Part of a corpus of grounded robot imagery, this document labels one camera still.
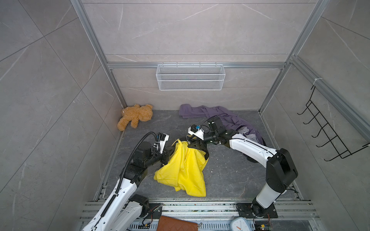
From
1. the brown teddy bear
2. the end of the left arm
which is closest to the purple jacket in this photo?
the brown teddy bear

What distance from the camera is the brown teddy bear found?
3.51ft

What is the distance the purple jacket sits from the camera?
1.03 m
